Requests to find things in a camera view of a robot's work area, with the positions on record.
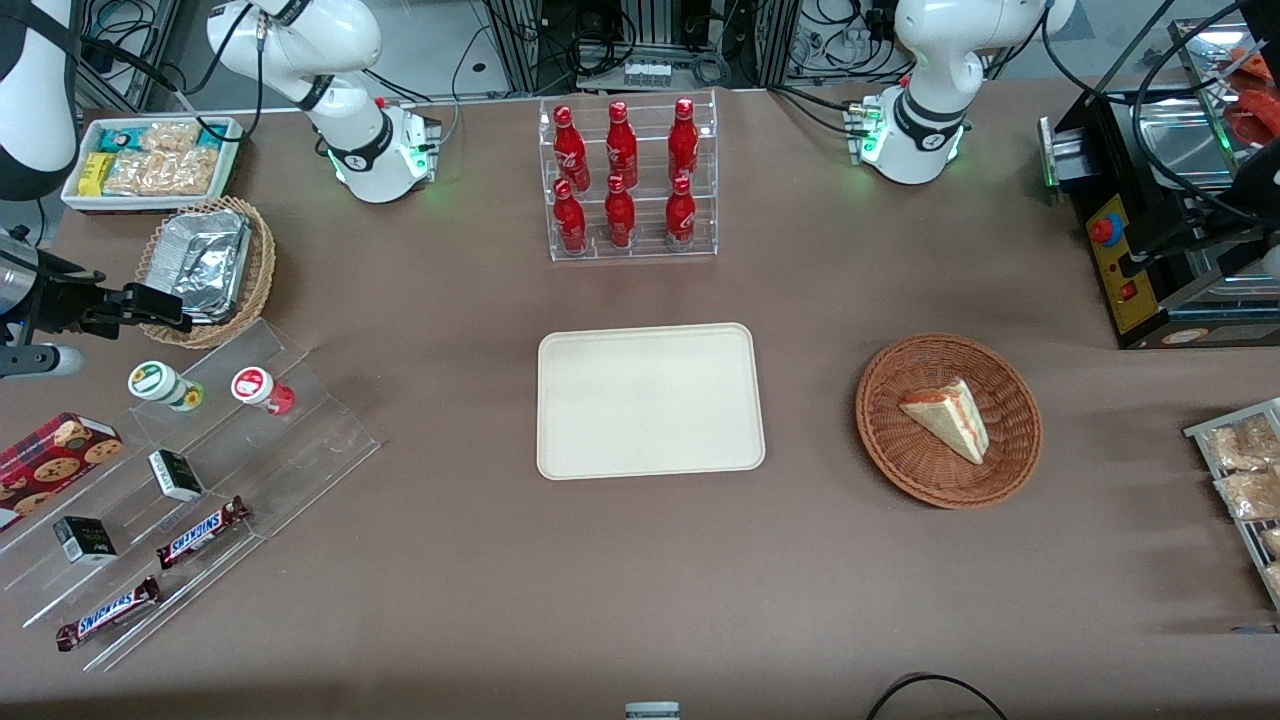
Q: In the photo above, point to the clear bag of snacks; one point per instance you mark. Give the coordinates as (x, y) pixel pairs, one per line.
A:
(1255, 495)
(1270, 542)
(1245, 440)
(1273, 580)

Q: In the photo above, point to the brown round wicker basket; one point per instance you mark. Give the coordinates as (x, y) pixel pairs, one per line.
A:
(900, 460)

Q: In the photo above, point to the small black box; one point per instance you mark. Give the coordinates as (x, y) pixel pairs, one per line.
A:
(85, 540)
(176, 476)

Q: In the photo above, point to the large clear cracker bag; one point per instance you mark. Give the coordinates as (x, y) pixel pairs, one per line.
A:
(165, 172)

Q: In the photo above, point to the silver foil packet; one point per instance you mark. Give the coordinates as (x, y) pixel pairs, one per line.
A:
(205, 255)
(215, 316)

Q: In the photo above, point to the cream plastic tray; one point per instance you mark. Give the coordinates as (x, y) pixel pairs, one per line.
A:
(650, 400)

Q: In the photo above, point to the black toaster machine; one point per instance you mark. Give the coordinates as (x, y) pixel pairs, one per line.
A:
(1130, 300)

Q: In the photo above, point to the yellow snack packet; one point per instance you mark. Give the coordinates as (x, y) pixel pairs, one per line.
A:
(95, 175)

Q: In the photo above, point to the small clear cracker bag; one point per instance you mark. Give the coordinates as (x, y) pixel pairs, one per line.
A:
(170, 135)

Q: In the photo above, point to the red lid yogurt cup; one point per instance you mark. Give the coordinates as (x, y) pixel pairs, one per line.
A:
(258, 388)

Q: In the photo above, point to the small grey device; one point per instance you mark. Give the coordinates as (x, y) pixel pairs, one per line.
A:
(652, 711)

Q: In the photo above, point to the red cola bottle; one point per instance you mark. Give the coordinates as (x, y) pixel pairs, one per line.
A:
(570, 220)
(681, 212)
(620, 215)
(570, 150)
(683, 140)
(621, 145)

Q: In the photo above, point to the clear acrylic bottle rack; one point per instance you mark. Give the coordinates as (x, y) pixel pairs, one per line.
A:
(705, 170)

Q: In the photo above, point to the wrapped triangle sandwich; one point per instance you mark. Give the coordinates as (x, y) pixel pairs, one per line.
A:
(950, 420)

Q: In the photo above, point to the green lid yogurt cup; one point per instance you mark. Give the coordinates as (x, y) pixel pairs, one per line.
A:
(160, 384)

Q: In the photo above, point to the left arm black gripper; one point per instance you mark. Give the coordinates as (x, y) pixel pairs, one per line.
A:
(1222, 228)

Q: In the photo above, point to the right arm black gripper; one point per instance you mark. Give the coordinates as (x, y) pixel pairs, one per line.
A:
(58, 300)

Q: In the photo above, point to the Snickers chocolate bar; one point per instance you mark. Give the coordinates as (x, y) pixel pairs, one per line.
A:
(200, 532)
(108, 613)

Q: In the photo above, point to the white plastic bin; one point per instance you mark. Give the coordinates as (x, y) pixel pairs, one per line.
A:
(150, 203)

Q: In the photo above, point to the tray of wrapped snacks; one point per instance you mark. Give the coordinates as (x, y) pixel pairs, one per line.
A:
(1200, 432)

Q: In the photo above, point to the red cookie box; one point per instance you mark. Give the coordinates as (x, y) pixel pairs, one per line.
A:
(55, 465)

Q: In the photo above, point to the clear acrylic stepped stand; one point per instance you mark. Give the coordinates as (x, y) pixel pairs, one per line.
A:
(250, 480)

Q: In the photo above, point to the white power strip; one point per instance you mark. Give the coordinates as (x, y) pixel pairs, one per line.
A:
(647, 73)

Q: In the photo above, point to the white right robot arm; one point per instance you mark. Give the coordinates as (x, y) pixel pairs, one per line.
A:
(370, 150)

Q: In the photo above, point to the teal snack packet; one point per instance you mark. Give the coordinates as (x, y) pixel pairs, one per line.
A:
(118, 136)
(211, 137)

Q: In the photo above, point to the red orange hot food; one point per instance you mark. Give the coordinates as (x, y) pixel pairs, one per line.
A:
(1255, 105)

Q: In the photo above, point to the blue tape strip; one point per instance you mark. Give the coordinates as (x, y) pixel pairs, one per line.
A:
(1255, 629)

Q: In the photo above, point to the light tan wicker basket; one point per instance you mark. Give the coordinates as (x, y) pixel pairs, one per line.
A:
(262, 270)

